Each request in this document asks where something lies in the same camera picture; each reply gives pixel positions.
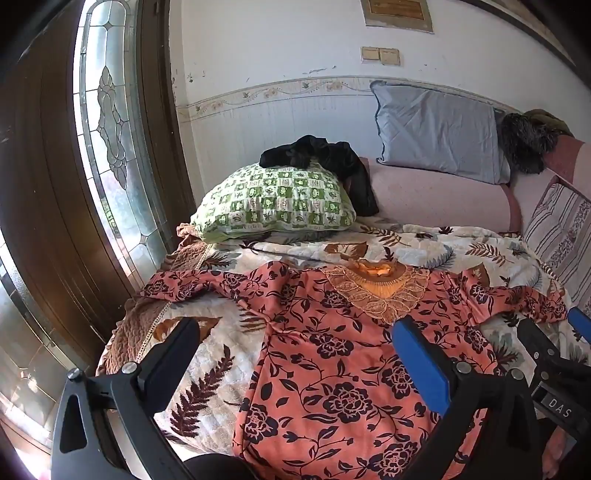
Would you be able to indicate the olive cloth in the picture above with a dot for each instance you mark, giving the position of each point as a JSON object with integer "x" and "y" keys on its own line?
{"x": 549, "y": 120}

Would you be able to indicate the orange floral blouse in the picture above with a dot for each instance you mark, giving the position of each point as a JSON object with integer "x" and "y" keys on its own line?
{"x": 332, "y": 369}

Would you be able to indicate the wooden door with leaded glass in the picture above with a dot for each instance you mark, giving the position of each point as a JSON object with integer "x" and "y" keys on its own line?
{"x": 41, "y": 184}

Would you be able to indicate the black garment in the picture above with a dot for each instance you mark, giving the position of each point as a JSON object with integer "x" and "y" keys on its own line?
{"x": 332, "y": 157}

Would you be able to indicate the leaf print blanket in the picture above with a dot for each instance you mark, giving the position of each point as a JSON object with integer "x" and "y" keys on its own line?
{"x": 221, "y": 369}

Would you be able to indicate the framed wall plaque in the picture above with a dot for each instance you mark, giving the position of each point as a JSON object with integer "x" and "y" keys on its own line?
{"x": 397, "y": 14}

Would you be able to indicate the pink sofa cover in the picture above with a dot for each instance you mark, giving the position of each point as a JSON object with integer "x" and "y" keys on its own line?
{"x": 572, "y": 157}

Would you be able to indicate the pink bolster cushion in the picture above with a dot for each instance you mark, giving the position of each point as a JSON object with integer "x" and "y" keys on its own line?
{"x": 438, "y": 198}

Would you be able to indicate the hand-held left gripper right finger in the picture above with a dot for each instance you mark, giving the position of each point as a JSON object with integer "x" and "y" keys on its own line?
{"x": 422, "y": 364}

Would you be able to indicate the beige light switch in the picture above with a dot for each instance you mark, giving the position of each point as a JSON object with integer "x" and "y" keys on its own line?
{"x": 390, "y": 56}
{"x": 370, "y": 53}

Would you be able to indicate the dark furry cushion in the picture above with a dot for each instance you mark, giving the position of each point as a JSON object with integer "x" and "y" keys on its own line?
{"x": 521, "y": 138}

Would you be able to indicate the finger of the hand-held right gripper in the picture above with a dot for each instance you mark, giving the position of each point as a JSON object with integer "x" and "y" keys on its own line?
{"x": 581, "y": 325}
{"x": 538, "y": 350}

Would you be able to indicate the blue-grey pillow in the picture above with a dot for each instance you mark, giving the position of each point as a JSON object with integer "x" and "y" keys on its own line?
{"x": 434, "y": 129}

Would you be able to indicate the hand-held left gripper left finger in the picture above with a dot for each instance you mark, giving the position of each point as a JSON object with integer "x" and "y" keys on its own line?
{"x": 175, "y": 350}

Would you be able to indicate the striped cushion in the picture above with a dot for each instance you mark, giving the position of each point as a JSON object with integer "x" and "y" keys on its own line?
{"x": 558, "y": 230}

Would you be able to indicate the person's right hand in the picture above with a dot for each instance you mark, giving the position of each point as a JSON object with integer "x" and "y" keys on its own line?
{"x": 556, "y": 459}

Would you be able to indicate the dark framed painting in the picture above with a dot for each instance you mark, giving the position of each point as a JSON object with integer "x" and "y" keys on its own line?
{"x": 545, "y": 39}

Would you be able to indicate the green checked pillow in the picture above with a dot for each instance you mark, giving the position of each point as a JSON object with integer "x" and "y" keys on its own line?
{"x": 277, "y": 203}

